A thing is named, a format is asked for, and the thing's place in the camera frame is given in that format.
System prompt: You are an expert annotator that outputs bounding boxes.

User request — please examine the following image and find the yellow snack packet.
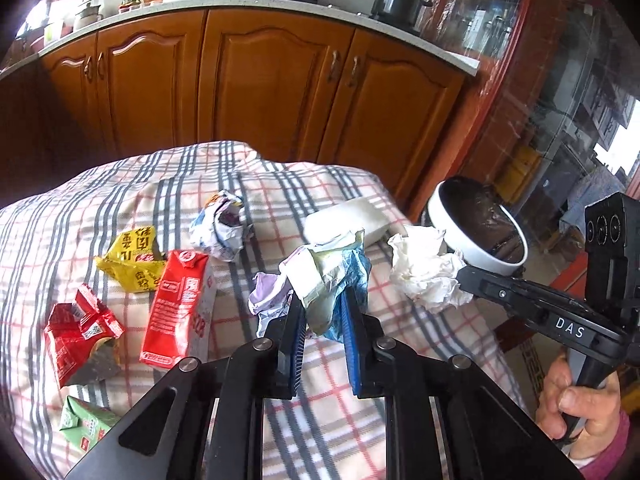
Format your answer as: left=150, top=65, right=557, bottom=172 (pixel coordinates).
left=95, top=225, right=168, bottom=293

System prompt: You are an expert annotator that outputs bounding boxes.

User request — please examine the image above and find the white tissue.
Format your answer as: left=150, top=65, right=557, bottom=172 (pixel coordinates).
left=387, top=225, right=473, bottom=313

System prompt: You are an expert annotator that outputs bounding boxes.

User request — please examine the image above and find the yellow box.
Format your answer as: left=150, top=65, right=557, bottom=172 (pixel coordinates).
left=500, top=145, right=542, bottom=197

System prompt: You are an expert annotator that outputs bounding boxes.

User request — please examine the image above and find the white blue wrapper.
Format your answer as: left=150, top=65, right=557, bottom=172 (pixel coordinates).
left=279, top=229, right=372, bottom=343

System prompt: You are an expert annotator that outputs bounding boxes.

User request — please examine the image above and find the person's right forearm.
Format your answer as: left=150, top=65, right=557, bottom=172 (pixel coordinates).
left=570, top=410, right=638, bottom=480

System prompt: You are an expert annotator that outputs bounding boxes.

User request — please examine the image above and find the red framed glass door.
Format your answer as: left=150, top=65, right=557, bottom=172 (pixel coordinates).
left=425, top=0, right=640, bottom=271

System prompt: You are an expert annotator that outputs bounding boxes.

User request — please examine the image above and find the wooden base cabinet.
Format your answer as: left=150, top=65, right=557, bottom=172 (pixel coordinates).
left=40, top=9, right=468, bottom=211

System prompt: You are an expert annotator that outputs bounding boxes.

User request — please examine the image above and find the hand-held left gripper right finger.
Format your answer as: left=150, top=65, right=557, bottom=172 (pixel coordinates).
left=340, top=287, right=583, bottom=480

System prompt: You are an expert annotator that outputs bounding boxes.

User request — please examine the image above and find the gas stove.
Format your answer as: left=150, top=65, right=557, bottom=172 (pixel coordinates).
left=262, top=0, right=426, bottom=37

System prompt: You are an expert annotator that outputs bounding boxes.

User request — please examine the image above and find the person's right hand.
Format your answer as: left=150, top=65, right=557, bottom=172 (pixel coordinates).
left=535, top=355, right=626, bottom=461

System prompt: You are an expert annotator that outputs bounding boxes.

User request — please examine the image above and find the grey kitchen countertop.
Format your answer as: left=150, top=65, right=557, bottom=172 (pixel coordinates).
left=0, top=0, right=481, bottom=78

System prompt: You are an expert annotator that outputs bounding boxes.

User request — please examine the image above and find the white lidded pot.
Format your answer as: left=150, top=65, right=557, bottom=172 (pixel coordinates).
left=75, top=4, right=103, bottom=31

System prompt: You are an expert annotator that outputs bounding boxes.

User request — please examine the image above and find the dark cooking pot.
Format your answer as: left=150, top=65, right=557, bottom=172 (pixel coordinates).
left=369, top=0, right=433, bottom=28

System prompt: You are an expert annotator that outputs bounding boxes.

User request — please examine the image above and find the plaid blanket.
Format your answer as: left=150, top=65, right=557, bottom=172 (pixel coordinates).
left=0, top=140, right=531, bottom=480

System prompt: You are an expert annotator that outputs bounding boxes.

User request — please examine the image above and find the crumpled red foil packet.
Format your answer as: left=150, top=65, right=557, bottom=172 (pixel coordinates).
left=44, top=283, right=126, bottom=390

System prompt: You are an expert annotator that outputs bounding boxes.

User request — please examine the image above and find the white bin with black bag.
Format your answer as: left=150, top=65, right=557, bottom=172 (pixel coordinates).
left=427, top=176, right=530, bottom=277

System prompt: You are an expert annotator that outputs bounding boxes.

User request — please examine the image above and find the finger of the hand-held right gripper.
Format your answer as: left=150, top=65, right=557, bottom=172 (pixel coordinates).
left=456, top=264, right=508, bottom=308

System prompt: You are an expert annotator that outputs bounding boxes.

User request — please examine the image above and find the red drink carton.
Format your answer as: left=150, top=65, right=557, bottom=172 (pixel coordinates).
left=139, top=249, right=217, bottom=370

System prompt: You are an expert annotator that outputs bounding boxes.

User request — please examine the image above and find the white tissue pack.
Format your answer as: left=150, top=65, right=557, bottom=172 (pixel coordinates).
left=305, top=197, right=393, bottom=251

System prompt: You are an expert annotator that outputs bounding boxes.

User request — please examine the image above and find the crumpled purple paper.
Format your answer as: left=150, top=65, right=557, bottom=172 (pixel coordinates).
left=248, top=272, right=296, bottom=338

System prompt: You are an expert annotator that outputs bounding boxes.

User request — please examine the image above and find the crumpled printed white wrapper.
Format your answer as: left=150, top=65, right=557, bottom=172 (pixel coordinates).
left=189, top=190, right=255, bottom=262

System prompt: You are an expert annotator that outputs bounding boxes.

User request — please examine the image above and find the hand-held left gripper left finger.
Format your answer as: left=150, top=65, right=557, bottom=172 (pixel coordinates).
left=65, top=300, right=308, bottom=480

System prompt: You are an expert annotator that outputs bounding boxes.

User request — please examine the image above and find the green drink carton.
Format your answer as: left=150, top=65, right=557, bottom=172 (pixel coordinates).
left=59, top=395, right=121, bottom=453

